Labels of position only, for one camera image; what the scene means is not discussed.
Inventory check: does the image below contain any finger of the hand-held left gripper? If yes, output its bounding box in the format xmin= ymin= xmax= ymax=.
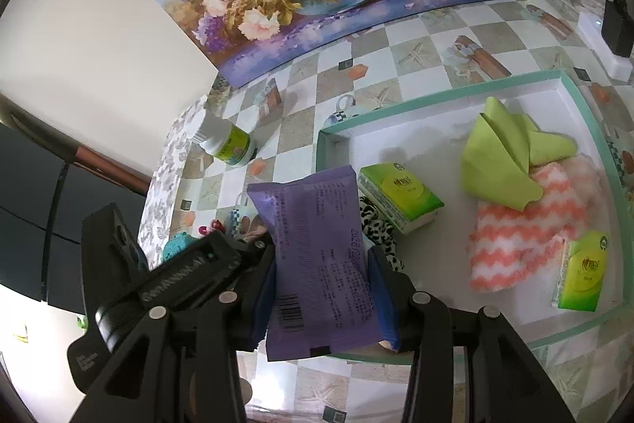
xmin=230 ymin=237 xmax=275 ymax=290

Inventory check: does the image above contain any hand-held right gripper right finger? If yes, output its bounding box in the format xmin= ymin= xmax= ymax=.
xmin=367 ymin=245 xmax=578 ymax=423

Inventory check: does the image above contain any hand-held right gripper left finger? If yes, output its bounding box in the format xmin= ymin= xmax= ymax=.
xmin=92 ymin=252 xmax=278 ymax=423

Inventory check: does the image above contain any purple wipes packet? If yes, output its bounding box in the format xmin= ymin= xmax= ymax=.
xmin=246 ymin=165 xmax=397 ymax=362

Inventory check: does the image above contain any green tissue packet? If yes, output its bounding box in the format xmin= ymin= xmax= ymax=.
xmin=551 ymin=231 xmax=610 ymax=312
xmin=357 ymin=163 xmax=445 ymax=235

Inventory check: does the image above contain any white tray with teal rim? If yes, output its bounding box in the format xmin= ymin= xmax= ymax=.
xmin=314 ymin=70 xmax=634 ymax=357

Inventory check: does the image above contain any green cloth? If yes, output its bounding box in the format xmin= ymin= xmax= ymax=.
xmin=460 ymin=97 xmax=579 ymax=212

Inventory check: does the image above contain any beige oval pad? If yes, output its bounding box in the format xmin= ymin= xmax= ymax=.
xmin=238 ymin=215 xmax=271 ymax=245

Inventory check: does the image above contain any black white spotted cloth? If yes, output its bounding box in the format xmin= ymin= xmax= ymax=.
xmin=357 ymin=195 xmax=407 ymax=272

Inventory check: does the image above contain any dark cabinet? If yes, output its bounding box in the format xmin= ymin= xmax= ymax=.
xmin=0 ymin=121 xmax=149 ymax=315

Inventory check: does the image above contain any green bottle with white cap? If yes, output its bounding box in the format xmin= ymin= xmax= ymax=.
xmin=191 ymin=108 xmax=257 ymax=167

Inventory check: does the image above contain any grey floral cloth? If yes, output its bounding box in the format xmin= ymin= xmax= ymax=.
xmin=137 ymin=93 xmax=219 ymax=262

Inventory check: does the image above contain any pink white striped towel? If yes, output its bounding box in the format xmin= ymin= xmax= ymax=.
xmin=468 ymin=155 xmax=602 ymax=294

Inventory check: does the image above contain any checkered printed tablecloth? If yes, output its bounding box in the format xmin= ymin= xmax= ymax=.
xmin=143 ymin=0 xmax=634 ymax=423

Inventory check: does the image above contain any white power strip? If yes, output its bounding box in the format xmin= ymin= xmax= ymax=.
xmin=577 ymin=9 xmax=634 ymax=82

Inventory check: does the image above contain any black power adapter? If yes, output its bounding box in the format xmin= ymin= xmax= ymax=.
xmin=601 ymin=0 xmax=634 ymax=57

